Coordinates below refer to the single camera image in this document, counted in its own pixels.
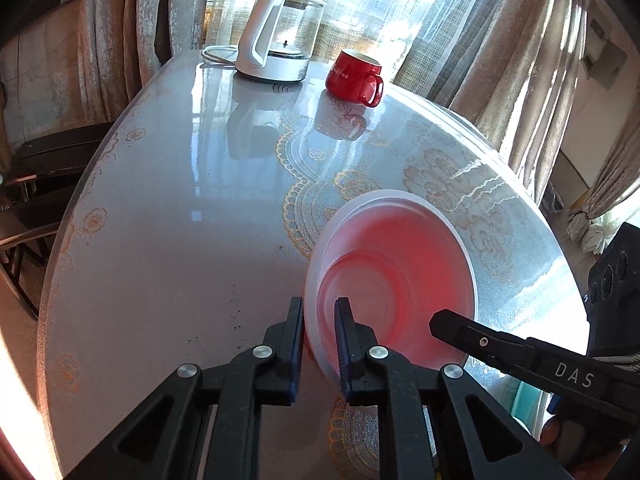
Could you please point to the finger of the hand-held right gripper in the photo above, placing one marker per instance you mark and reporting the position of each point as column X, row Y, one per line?
column 480, row 342

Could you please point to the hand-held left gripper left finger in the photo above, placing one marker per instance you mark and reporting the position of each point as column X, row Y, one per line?
column 299, row 340

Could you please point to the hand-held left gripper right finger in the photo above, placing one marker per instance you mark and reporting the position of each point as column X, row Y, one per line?
column 341, row 350

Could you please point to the red plastic bowl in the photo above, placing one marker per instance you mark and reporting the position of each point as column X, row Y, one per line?
column 400, row 270

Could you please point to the tied beige curtain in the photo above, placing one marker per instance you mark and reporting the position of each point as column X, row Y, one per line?
column 610, row 195

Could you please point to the lace tablecloth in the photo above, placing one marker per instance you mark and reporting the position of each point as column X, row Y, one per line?
column 190, row 220

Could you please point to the red mug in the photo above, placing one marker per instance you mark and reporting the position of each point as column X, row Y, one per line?
column 352, row 77

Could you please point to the beige brocade curtain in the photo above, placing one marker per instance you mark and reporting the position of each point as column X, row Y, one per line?
column 520, row 60

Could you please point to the white glass electric kettle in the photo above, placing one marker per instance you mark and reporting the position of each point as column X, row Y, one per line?
column 260, row 40

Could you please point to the dark wooden chair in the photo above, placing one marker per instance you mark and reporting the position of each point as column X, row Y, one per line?
column 55, row 160

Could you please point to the sheer checked curtain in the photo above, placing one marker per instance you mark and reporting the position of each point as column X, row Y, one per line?
column 380, row 5

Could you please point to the grey brocade curtain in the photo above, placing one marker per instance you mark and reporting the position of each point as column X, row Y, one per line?
column 125, row 25

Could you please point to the grey wall box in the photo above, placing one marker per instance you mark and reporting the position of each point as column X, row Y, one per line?
column 605, row 52

